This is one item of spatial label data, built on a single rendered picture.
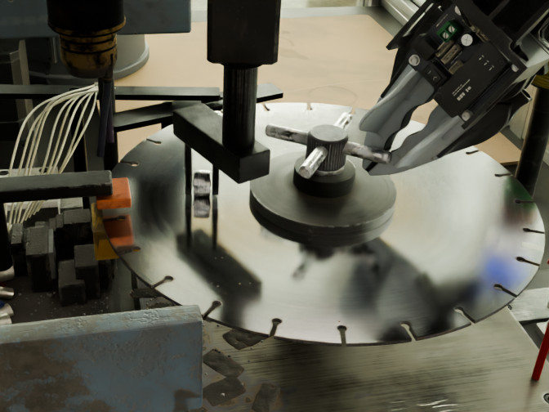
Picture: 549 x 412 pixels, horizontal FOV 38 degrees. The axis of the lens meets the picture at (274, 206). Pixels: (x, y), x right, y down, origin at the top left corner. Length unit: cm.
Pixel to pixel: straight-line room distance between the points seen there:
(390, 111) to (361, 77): 77
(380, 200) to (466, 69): 15
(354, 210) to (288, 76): 75
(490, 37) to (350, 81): 84
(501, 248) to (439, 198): 7
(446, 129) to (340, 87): 75
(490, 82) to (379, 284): 14
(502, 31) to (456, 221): 18
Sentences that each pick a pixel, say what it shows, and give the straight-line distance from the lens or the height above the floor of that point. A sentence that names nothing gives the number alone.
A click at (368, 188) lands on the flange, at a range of 60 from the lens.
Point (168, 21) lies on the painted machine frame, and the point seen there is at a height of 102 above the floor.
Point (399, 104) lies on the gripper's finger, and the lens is 56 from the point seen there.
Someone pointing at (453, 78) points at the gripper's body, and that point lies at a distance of 49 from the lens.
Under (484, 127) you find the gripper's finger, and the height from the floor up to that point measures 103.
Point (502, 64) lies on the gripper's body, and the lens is 48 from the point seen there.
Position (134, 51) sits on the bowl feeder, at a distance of 129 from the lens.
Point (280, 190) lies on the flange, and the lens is 59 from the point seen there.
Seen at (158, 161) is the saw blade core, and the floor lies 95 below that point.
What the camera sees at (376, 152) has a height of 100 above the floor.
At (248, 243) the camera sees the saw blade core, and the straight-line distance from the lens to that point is 55.
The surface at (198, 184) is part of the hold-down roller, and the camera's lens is 59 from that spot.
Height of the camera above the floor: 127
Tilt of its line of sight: 32 degrees down
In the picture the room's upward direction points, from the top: 4 degrees clockwise
